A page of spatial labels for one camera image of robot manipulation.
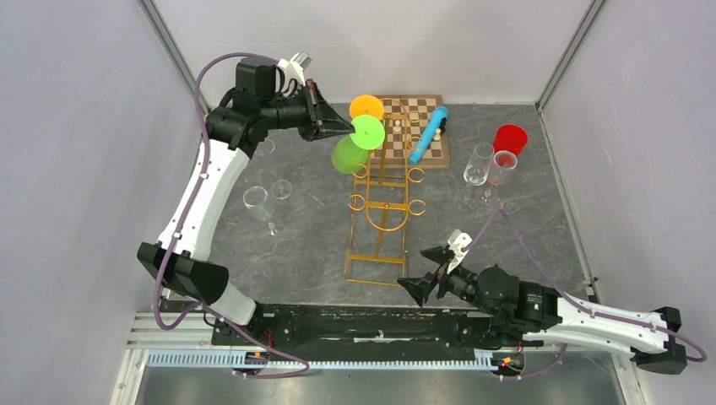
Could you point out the blue cylinder tube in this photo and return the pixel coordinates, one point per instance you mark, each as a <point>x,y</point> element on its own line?
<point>438,119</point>

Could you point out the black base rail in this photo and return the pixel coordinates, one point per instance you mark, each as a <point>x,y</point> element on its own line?
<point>373,333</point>

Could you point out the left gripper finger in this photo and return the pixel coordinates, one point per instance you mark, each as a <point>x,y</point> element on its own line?
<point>327,118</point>
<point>330,132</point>

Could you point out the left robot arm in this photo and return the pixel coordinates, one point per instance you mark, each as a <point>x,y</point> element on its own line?
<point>267,95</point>

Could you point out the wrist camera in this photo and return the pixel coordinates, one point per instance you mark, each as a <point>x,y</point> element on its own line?
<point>457,244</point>
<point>295,67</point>

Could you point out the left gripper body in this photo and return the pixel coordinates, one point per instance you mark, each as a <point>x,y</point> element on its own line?
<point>311,121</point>

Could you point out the clear wine glass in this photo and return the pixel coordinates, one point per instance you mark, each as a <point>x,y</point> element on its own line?
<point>478,193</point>
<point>261,207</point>
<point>279,187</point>
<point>502,170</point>

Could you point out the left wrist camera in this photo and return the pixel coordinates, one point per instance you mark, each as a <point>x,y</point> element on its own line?
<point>295,67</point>

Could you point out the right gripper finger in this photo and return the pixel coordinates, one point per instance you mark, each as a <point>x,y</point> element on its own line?
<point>419,289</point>
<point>438,254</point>

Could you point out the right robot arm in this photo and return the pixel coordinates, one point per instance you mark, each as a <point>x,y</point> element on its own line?
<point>523,311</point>

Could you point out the orange plastic wine glass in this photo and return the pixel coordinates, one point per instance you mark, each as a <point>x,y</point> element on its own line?
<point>366,104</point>

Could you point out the green plastic wine glass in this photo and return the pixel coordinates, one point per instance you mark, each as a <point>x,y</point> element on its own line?
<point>355,149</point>

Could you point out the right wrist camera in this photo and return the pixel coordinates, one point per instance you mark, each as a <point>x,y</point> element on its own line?
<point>457,244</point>

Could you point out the red plastic wine glass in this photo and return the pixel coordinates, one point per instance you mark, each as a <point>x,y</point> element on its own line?
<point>511,138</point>

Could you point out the gold wire glass rack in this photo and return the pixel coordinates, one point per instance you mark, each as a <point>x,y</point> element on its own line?
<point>384,217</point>

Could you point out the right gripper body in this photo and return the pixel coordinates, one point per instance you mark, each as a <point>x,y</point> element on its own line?
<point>447,280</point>

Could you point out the wooden chessboard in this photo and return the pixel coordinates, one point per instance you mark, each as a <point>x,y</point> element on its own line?
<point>414,112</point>

